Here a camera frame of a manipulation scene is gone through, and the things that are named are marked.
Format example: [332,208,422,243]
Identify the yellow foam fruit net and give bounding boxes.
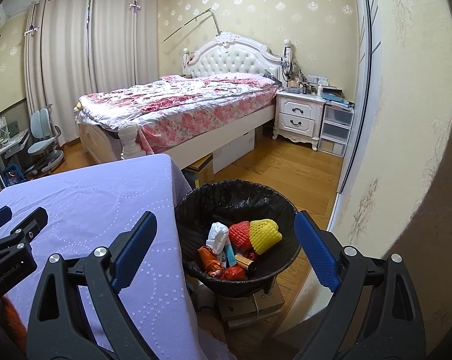
[248,218,283,256]

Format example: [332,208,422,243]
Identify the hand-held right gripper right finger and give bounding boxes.
[294,211,427,360]

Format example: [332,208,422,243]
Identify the white toothpaste tube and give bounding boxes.
[220,242,237,267]

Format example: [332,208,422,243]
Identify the printed cardboard box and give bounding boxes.
[216,279,285,331]

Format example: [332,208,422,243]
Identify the beige curtain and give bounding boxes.
[25,0,93,147]
[89,0,159,94]

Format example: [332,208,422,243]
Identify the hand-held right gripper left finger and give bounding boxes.
[26,211,158,360]

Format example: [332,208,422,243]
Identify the stack of books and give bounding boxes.
[318,86,356,107]

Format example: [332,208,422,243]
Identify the floral quilt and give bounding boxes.
[76,75,279,147]

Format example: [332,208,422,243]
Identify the grey study desk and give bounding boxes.
[0,118,29,188]

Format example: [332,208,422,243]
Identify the purple dotted tablecloth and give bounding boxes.
[0,154,208,360]

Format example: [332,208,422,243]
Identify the pink pillow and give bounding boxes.
[203,74,277,88]

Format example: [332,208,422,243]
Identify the red-orange plastic bag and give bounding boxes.
[219,264,248,281]

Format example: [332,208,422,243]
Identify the red foam fruit net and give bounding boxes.
[228,221,254,252]

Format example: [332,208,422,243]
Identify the white wardrobe sliding door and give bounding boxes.
[330,0,384,229]

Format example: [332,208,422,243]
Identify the person's left forearm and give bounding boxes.
[0,294,28,351]

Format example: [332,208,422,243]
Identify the white storage box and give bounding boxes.
[213,129,256,175]

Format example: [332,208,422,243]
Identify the blue bag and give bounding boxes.
[4,165,24,186]

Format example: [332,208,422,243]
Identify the bed with floral quilt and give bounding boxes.
[76,32,298,166]

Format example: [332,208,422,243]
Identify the plastic drawer unit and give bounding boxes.
[318,105,354,157]

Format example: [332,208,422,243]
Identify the trash bin with black bag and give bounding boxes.
[174,180,301,297]

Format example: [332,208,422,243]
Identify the white tissue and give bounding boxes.
[206,222,230,254]

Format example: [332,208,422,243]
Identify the orange plastic wrapper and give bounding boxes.
[198,245,223,271]

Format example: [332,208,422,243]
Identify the gold drink can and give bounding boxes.
[234,254,257,273]

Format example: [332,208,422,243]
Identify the pale blue desk chair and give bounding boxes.
[27,108,65,175]

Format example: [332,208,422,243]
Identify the white nightstand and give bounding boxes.
[273,91,326,151]

